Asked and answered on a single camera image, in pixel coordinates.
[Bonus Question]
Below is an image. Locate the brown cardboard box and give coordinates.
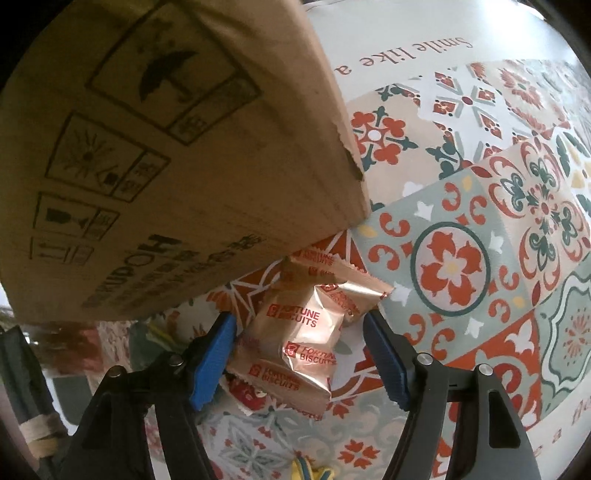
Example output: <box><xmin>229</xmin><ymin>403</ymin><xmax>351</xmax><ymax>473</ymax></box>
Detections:
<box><xmin>1</xmin><ymin>1</ymin><xmax>369</xmax><ymax>324</ymax></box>

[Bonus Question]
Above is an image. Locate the small red candy wrapper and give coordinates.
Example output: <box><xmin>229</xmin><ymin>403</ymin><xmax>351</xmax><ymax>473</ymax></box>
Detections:
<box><xmin>221</xmin><ymin>373</ymin><xmax>267</xmax><ymax>416</ymax></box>

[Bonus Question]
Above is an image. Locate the glass vase with dried flowers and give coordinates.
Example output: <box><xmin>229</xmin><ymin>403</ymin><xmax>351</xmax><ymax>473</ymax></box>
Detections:
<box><xmin>23</xmin><ymin>322</ymin><xmax>103</xmax><ymax>377</ymax></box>

